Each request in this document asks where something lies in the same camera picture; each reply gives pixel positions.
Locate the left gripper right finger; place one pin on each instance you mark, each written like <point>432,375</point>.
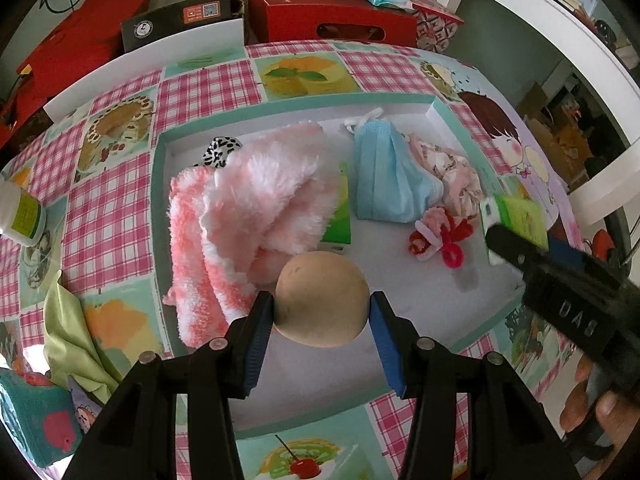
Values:
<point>421,369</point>

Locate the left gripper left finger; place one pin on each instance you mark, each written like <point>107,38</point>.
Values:
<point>226,368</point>

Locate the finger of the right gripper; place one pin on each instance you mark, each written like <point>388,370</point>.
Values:
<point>562,253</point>
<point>530,252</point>

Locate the pink floral fabric bundle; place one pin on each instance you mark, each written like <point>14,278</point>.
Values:
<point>462,190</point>

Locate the beige egg sponge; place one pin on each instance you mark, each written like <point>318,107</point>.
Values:
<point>322,300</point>

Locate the pink white zigzag towel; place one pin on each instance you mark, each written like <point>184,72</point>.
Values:
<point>233,229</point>

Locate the purple baby wipes pack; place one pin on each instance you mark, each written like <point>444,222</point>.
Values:
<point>86,406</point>

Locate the blue face mask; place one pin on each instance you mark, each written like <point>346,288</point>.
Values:
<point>386,181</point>

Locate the green microfiber cloth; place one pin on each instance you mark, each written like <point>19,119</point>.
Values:
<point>68,346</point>

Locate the green tissue pack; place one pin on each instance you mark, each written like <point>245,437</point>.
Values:
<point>338,235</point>
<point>519,215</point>

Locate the black white spotted scrunchie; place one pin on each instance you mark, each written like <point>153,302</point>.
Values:
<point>219,150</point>

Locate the person's hand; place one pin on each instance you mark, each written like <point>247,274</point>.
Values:
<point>616,415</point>

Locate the teal plastic toy case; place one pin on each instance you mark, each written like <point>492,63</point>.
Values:
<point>39,417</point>

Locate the teal rimmed white tray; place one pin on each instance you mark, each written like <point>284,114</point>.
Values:
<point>300,384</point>

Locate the red patterned box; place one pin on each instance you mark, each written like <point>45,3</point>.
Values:
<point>435,25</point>

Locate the patterned tablecloth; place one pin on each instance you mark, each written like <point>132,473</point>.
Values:
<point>93,174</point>

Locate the white pill bottle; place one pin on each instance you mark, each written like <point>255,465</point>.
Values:
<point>22,216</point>

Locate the white board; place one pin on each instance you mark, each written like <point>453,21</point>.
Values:
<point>191,43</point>

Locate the red gift box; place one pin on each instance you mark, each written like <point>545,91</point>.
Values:
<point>352,20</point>

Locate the red bag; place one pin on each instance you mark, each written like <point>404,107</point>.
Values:
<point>86,39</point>

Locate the black rectangular box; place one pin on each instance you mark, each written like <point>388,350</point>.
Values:
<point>157,24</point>

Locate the white shelf frame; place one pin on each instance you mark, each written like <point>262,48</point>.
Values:
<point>618,183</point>

